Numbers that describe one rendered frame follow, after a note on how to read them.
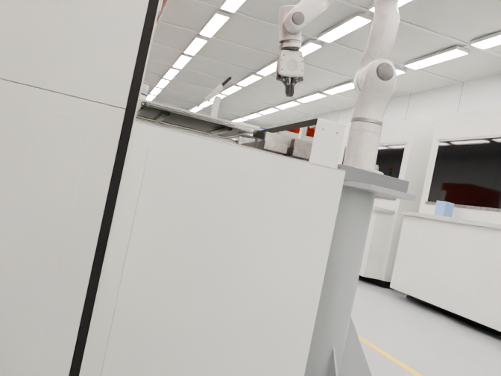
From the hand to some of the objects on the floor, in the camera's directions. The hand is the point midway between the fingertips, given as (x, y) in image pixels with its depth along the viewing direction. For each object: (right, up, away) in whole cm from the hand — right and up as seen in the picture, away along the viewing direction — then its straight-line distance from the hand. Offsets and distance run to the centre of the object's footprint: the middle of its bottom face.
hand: (289, 91), depth 203 cm
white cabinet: (-46, -104, -13) cm, 115 cm away
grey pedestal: (+18, -118, +2) cm, 119 cm away
